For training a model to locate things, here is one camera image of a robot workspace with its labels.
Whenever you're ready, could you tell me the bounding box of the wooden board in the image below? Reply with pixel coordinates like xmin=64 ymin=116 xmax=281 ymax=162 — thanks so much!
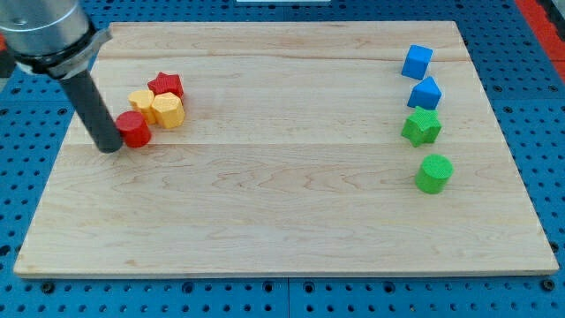
xmin=13 ymin=21 xmax=559 ymax=279

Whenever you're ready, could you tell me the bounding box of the yellow hexagon block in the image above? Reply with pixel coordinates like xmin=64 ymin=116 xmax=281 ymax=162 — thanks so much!
xmin=151 ymin=93 xmax=185 ymax=129

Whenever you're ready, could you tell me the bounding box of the red star block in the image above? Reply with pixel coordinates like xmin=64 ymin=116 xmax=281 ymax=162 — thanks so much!
xmin=147 ymin=72 xmax=184 ymax=98

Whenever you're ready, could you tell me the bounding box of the green star block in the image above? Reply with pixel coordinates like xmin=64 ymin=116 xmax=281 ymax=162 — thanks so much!
xmin=401 ymin=106 xmax=442 ymax=148

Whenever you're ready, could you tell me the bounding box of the red cylinder block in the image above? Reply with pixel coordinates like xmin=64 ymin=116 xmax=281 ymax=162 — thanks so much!
xmin=116 ymin=110 xmax=152 ymax=148

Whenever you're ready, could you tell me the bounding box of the green cylinder block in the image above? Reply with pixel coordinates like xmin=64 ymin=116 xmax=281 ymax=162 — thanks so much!
xmin=415 ymin=154 xmax=454 ymax=194

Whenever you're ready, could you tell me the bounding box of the yellow heart block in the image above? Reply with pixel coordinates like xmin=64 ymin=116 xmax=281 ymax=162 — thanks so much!
xmin=127 ymin=90 xmax=156 ymax=125

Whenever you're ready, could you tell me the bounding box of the blue triangle block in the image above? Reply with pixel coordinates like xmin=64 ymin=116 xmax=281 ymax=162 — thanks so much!
xmin=407 ymin=77 xmax=442 ymax=110

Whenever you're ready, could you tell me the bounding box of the blue cube block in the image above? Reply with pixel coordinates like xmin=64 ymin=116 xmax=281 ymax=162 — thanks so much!
xmin=401 ymin=44 xmax=433 ymax=80

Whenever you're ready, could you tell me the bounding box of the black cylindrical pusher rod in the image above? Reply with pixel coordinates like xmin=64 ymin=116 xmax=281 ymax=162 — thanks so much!
xmin=59 ymin=70 xmax=123 ymax=154

